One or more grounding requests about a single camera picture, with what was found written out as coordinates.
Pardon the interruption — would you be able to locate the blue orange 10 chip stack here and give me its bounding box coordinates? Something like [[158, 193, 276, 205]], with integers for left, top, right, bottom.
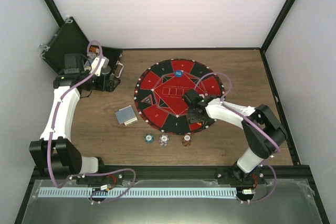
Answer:
[[159, 134, 169, 147]]

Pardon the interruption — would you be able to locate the blue small blind button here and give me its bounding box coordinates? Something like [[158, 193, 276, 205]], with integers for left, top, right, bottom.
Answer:
[[174, 70, 183, 77]]

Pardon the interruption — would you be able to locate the blue green 50 chip stack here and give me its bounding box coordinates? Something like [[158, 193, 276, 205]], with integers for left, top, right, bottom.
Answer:
[[144, 133, 154, 143]]

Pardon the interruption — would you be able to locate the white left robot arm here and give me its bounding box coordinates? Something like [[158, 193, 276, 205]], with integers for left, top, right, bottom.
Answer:
[[29, 54, 120, 184]]

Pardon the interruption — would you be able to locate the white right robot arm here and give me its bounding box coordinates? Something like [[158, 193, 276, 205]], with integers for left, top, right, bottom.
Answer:
[[183, 94, 288, 184]]

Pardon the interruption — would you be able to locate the red brown chip stack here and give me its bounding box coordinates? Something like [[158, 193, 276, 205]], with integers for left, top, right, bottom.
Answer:
[[182, 134, 191, 147]]

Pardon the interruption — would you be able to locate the red orange chip row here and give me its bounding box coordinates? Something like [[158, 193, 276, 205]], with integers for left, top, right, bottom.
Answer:
[[89, 46, 100, 54]]

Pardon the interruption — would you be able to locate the round red black poker mat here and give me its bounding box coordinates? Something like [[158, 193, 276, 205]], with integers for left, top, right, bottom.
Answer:
[[134, 59, 225, 135]]

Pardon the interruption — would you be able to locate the triangular all in button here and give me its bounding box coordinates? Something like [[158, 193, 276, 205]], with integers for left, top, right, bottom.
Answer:
[[141, 94, 153, 105]]

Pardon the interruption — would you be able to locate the white card box tray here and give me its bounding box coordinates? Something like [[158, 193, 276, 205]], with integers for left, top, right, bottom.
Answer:
[[124, 118, 138, 126]]

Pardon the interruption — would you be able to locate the black poker chip case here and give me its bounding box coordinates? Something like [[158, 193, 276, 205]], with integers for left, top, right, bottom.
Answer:
[[40, 17, 122, 93]]

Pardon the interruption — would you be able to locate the light blue slotted strip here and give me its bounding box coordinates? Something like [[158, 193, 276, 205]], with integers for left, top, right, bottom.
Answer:
[[38, 187, 237, 199]]

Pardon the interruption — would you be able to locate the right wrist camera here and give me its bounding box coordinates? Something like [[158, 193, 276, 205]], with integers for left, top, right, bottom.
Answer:
[[182, 89, 203, 107]]

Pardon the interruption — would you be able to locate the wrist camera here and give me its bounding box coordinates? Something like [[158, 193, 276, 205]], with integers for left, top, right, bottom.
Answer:
[[182, 89, 203, 107], [64, 54, 84, 74]]

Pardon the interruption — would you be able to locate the chrome case handle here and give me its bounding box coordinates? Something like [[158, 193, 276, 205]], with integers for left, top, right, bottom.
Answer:
[[114, 61, 124, 78]]

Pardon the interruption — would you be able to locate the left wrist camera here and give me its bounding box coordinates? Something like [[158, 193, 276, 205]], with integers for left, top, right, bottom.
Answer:
[[64, 54, 84, 74]]

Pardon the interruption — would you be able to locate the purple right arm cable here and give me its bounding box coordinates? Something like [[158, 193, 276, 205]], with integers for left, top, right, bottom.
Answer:
[[193, 72, 278, 204]]

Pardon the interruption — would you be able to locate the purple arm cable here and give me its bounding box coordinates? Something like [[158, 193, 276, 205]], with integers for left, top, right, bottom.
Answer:
[[47, 40, 137, 205], [193, 72, 278, 204]]

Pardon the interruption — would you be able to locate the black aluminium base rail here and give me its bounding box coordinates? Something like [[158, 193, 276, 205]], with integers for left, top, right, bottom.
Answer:
[[30, 165, 314, 186]]

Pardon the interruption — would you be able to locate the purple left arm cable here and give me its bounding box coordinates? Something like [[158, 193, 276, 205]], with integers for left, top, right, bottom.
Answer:
[[47, 40, 137, 205]]

